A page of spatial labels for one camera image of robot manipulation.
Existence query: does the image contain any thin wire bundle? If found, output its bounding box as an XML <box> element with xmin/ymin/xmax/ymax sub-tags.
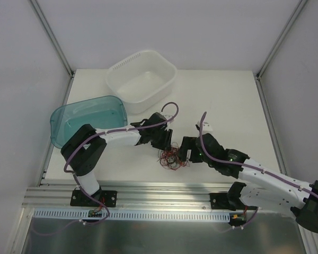
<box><xmin>156</xmin><ymin>141</ymin><xmax>191</xmax><ymax>171</ymax></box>

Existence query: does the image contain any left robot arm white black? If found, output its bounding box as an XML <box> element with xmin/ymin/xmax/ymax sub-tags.
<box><xmin>60</xmin><ymin>112</ymin><xmax>173</xmax><ymax>207</ymax></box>

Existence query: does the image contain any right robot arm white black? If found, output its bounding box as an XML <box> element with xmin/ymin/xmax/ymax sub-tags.
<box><xmin>178</xmin><ymin>133</ymin><xmax>318</xmax><ymax>233</ymax></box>

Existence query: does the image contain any teal translucent plastic bin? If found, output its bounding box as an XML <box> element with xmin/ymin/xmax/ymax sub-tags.
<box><xmin>50</xmin><ymin>95</ymin><xmax>128</xmax><ymax>149</ymax></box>

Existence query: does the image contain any white plastic basket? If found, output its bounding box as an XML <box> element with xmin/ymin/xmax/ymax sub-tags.
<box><xmin>105</xmin><ymin>50</ymin><xmax>178</xmax><ymax>114</ymax></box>

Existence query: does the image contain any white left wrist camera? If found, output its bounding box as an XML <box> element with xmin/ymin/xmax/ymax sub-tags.
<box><xmin>161</xmin><ymin>112</ymin><xmax>175</xmax><ymax>126</ymax></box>

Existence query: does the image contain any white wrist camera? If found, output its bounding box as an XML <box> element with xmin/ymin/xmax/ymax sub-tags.
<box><xmin>161</xmin><ymin>112</ymin><xmax>175</xmax><ymax>126</ymax></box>
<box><xmin>196</xmin><ymin>121</ymin><xmax>213</xmax><ymax>133</ymax></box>

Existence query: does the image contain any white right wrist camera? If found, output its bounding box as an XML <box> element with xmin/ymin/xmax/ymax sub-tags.
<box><xmin>196</xmin><ymin>121</ymin><xmax>213</xmax><ymax>133</ymax></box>

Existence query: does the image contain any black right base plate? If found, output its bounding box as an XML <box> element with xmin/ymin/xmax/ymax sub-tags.
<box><xmin>209</xmin><ymin>193</ymin><xmax>232</xmax><ymax>210</ymax></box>

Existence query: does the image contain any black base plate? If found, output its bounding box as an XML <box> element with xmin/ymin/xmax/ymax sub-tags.
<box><xmin>209</xmin><ymin>193</ymin><xmax>232</xmax><ymax>210</ymax></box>
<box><xmin>69</xmin><ymin>189</ymin><xmax>118</xmax><ymax>207</ymax></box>

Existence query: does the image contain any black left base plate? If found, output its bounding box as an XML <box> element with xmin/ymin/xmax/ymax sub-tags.
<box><xmin>69</xmin><ymin>189</ymin><xmax>118</xmax><ymax>207</ymax></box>

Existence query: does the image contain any right aluminium frame post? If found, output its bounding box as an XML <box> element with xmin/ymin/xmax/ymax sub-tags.
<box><xmin>256</xmin><ymin>0</ymin><xmax>308</xmax><ymax>80</ymax></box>

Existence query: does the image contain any aluminium frame post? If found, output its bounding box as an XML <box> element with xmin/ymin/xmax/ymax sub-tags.
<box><xmin>28</xmin><ymin>0</ymin><xmax>74</xmax><ymax>77</ymax></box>
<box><xmin>256</xmin><ymin>0</ymin><xmax>308</xmax><ymax>80</ymax></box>

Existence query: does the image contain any aluminium mounting rail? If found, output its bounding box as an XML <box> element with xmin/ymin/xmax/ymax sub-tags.
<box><xmin>22</xmin><ymin>180</ymin><xmax>231</xmax><ymax>212</ymax></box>

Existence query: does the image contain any white slotted cable duct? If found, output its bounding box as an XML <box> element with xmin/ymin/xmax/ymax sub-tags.
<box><xmin>33</xmin><ymin>208</ymin><xmax>230</xmax><ymax>223</ymax></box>

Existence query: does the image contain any left aluminium frame post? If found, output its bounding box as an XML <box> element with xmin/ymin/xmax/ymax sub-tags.
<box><xmin>28</xmin><ymin>0</ymin><xmax>74</xmax><ymax>77</ymax></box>

